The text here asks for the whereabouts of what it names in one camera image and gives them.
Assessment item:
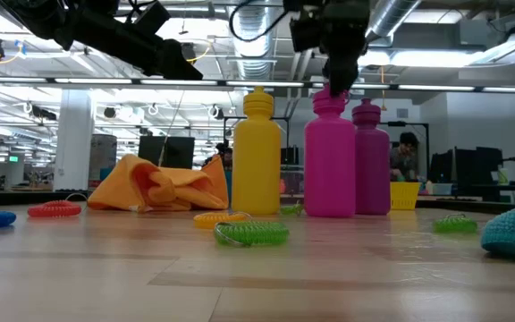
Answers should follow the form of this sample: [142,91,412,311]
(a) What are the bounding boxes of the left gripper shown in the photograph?
[72,8,204,81]

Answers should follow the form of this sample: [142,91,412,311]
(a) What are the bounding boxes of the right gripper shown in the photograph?
[319,0,371,97]

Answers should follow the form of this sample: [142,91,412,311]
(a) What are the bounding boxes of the bright pink squeeze bottle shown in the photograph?
[303,84,357,218]

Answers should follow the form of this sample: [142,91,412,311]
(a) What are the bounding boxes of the purple squeeze bottle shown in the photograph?
[351,97,392,216]

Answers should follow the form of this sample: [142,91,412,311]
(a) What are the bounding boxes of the yellow squeeze bottle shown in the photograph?
[232,86,283,216]

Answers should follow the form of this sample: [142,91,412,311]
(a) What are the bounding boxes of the orange microfibre cloth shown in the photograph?
[87,154,231,213]

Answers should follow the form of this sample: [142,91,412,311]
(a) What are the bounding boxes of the green coil wristband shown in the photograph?
[433,213,479,234]
[214,220,291,248]
[279,201,306,216]

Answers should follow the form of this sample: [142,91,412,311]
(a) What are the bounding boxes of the yellow coil wristband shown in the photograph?
[193,211,253,230]

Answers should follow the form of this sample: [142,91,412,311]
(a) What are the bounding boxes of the red coil wristband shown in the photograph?
[27,199,83,219]

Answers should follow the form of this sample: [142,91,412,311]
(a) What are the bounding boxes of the black bar with light strips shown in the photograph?
[0,74,515,94]

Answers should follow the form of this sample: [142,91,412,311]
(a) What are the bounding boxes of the black monitor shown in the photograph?
[138,135,196,170]

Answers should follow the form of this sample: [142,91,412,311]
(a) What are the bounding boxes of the person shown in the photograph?
[389,131,419,182]

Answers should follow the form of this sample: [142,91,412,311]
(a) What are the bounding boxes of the clear plastic container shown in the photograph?
[279,163,306,200]

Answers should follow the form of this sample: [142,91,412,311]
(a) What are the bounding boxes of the grey barrel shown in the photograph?
[89,133,118,181]

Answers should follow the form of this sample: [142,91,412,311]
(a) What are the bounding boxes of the white pillar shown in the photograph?
[53,89,96,192]

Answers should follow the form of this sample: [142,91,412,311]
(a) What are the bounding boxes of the yellow plastic basket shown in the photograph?
[390,181,422,211]

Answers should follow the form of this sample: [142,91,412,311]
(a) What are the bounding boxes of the desk with dark monitors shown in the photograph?
[429,146,515,202]

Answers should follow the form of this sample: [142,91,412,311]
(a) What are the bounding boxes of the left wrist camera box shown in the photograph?
[131,1,172,38]

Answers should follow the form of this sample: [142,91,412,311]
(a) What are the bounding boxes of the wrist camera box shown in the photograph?
[289,17,325,53]
[131,1,172,38]

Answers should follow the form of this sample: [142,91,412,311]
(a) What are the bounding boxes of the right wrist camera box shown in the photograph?
[289,17,325,53]

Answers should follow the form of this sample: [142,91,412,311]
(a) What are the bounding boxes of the smooth silver air duct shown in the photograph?
[367,0,422,42]

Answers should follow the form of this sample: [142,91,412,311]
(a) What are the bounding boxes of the ribbed silver air duct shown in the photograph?
[229,0,282,81]

